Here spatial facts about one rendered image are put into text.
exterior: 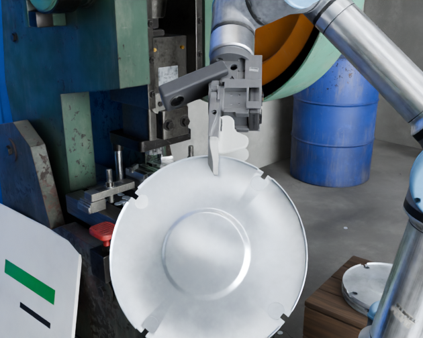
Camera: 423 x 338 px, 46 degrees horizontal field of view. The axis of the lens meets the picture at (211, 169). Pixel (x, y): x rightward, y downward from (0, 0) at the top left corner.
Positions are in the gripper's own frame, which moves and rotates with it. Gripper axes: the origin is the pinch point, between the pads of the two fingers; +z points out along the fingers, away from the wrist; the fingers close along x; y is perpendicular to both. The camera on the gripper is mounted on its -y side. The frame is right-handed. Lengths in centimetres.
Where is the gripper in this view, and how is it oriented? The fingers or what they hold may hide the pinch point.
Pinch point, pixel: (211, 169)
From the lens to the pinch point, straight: 74.8
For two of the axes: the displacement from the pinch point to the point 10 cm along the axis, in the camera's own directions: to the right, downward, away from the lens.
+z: -0.6, 9.0, -4.3
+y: 10.0, 0.3, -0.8
